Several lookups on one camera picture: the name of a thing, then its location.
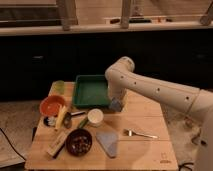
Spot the blue sponge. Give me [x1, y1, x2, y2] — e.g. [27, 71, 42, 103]
[109, 99, 123, 112]

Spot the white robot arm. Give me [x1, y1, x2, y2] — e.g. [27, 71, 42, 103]
[105, 56, 213, 171]

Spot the white paper cup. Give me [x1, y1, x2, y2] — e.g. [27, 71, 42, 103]
[87, 109, 104, 127]

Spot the translucent green cup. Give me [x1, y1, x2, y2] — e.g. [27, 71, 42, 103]
[52, 80, 65, 95]

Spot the green plastic tray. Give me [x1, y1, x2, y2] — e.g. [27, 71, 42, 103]
[72, 75, 110, 108]

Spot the green cucumber toy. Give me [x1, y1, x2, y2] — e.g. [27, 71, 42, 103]
[77, 118, 88, 129]

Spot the silver fork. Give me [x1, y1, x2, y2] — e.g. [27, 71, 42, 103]
[123, 129, 158, 139]

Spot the grey triangular cloth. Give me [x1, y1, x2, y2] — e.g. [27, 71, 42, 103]
[96, 132, 118, 158]

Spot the yellow banana toy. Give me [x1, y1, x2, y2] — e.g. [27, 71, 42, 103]
[55, 106, 67, 130]

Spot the metal ladle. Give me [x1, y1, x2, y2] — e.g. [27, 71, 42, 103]
[63, 111, 85, 128]

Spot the dark bowl with food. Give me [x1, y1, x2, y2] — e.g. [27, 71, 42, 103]
[65, 129, 92, 157]

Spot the orange plastic bowl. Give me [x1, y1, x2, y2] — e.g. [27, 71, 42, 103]
[39, 95, 66, 116]

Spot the wooden block brush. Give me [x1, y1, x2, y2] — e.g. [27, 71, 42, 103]
[46, 132, 67, 156]

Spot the black cable on floor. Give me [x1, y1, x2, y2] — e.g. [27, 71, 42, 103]
[0, 127, 27, 162]

